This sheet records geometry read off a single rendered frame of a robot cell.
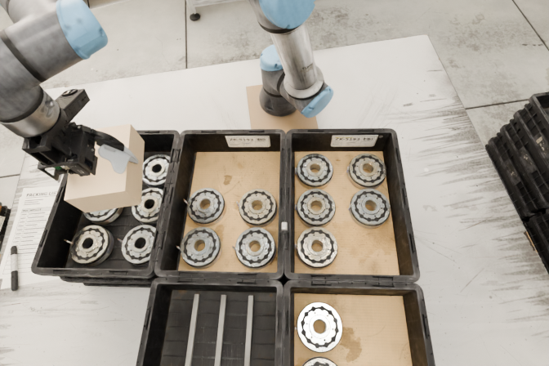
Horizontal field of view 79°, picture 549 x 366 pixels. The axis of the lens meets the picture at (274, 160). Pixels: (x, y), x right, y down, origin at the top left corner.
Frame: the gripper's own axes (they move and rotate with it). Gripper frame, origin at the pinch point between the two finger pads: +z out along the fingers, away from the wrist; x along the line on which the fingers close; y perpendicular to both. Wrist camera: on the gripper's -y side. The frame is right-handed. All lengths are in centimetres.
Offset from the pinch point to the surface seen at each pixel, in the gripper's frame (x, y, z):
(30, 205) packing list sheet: -47, -13, 40
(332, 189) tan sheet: 51, 2, 27
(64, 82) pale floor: -99, -139, 111
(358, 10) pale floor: 115, -168, 112
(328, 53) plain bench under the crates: 64, -62, 41
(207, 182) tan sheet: 15.6, -5.5, 27.4
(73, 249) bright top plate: -19.5, 9.6, 24.3
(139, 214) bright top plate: -2.7, 2.5, 24.3
